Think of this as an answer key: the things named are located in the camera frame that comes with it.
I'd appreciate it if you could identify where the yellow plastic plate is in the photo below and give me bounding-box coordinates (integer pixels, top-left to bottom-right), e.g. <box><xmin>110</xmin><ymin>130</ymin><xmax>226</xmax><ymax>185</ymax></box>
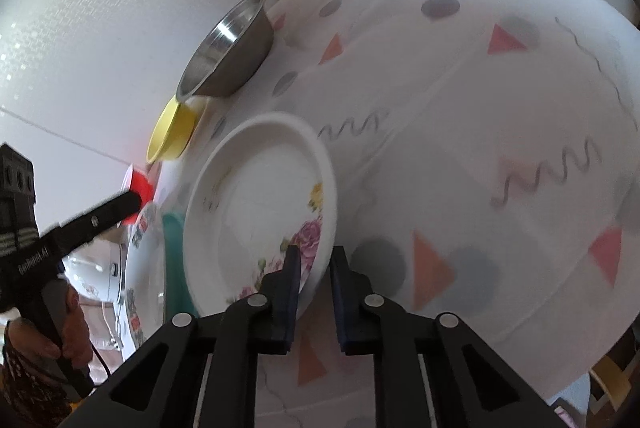
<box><xmin>145</xmin><ymin>96</ymin><xmax>209</xmax><ymax>164</ymax></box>

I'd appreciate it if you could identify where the black cable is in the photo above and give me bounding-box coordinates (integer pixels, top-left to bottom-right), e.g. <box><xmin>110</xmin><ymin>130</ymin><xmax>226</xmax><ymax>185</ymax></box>
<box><xmin>90</xmin><ymin>347</ymin><xmax>115</xmax><ymax>385</ymax></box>

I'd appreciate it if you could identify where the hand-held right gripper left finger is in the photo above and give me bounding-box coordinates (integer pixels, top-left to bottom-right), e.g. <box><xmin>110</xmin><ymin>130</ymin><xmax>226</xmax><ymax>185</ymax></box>
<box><xmin>65</xmin><ymin>246</ymin><xmax>302</xmax><ymax>428</ymax></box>

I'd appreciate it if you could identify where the person's left hand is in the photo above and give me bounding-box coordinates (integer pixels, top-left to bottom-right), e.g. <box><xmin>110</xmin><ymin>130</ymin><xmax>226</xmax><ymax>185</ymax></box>
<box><xmin>5</xmin><ymin>282</ymin><xmax>94</xmax><ymax>371</ymax></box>

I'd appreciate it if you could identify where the teal plastic plate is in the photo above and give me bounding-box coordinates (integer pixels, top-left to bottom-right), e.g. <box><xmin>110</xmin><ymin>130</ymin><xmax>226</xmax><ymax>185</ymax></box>
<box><xmin>160</xmin><ymin>210</ymin><xmax>199</xmax><ymax>319</ymax></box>

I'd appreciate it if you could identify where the red cup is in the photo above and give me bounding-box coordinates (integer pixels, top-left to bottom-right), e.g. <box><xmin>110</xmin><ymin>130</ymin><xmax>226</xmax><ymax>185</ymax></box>
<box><xmin>122</xmin><ymin>165</ymin><xmax>154</xmax><ymax>225</ymax></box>

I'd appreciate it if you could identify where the person's left forearm patterned sleeve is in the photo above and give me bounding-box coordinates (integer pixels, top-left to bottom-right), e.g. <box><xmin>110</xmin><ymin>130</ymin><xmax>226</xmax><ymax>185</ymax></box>
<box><xmin>0</xmin><ymin>330</ymin><xmax>73</xmax><ymax>428</ymax></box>

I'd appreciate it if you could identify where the white kettle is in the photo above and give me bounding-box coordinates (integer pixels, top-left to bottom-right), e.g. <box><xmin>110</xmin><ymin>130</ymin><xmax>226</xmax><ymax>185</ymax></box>
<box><xmin>64</xmin><ymin>240</ymin><xmax>132</xmax><ymax>350</ymax></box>

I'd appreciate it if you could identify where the stainless steel bowl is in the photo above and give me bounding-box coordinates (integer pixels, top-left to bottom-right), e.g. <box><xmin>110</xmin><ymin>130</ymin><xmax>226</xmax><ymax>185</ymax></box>
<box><xmin>175</xmin><ymin>0</ymin><xmax>275</xmax><ymax>101</ymax></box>

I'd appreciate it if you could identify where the wooden chair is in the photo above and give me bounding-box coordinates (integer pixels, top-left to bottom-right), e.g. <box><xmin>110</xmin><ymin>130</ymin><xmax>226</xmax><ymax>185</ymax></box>
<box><xmin>587</xmin><ymin>352</ymin><xmax>637</xmax><ymax>420</ymax></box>

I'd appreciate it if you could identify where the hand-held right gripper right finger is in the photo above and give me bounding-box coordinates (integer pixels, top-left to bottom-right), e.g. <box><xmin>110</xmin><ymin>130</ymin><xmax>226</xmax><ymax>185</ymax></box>
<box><xmin>331</xmin><ymin>246</ymin><xmax>562</xmax><ymax>428</ymax></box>

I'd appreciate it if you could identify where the white floral plate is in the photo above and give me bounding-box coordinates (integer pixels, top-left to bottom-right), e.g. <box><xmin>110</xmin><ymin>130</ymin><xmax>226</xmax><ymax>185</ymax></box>
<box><xmin>123</xmin><ymin>203</ymin><xmax>169</xmax><ymax>351</ymax></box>
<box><xmin>182</xmin><ymin>112</ymin><xmax>338</xmax><ymax>322</ymax></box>

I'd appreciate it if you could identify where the white patterned tablecloth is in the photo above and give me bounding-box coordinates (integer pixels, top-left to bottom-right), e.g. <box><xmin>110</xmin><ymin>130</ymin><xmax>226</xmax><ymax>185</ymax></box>
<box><xmin>149</xmin><ymin>0</ymin><xmax>640</xmax><ymax>428</ymax></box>

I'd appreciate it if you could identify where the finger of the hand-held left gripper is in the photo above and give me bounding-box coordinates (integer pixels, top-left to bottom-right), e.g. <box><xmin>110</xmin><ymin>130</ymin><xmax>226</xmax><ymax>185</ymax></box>
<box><xmin>59</xmin><ymin>189</ymin><xmax>142</xmax><ymax>255</ymax></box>

